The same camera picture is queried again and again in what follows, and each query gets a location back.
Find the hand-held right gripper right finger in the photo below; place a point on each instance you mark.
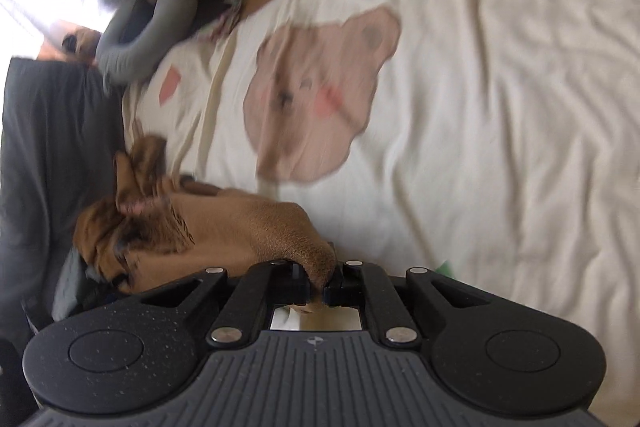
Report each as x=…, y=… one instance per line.
x=336, y=293

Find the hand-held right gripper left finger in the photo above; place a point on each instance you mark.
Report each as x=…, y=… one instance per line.
x=297, y=287

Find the brown printed t-shirt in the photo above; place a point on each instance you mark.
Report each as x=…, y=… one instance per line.
x=225, y=232

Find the cream cartoon bear bedsheet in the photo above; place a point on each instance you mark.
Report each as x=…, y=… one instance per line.
x=475, y=107

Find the dark grey cloth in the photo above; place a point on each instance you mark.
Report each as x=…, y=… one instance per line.
x=50, y=132

